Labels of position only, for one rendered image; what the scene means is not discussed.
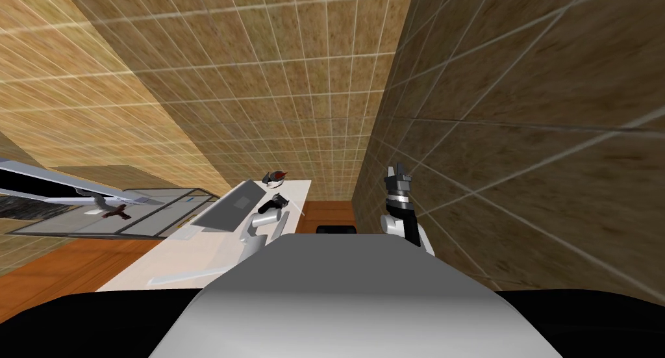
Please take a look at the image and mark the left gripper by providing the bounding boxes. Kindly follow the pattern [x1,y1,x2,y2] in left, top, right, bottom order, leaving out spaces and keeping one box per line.
[257,193,291,216]

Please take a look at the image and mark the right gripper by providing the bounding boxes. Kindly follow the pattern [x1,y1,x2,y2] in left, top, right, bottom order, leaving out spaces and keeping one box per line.
[384,162,414,198]

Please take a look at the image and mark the white red black round object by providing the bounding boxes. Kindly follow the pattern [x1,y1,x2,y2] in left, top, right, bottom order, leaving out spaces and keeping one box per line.
[262,170,288,189]

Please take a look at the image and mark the grey laptop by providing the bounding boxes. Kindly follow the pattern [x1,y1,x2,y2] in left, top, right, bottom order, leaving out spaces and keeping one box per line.
[191,179,267,234]

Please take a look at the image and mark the white desk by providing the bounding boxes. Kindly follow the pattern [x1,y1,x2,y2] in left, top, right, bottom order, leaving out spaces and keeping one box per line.
[95,179,312,292]

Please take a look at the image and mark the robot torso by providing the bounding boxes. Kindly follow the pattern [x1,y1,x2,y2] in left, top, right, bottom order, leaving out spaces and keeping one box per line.
[147,225,565,358]

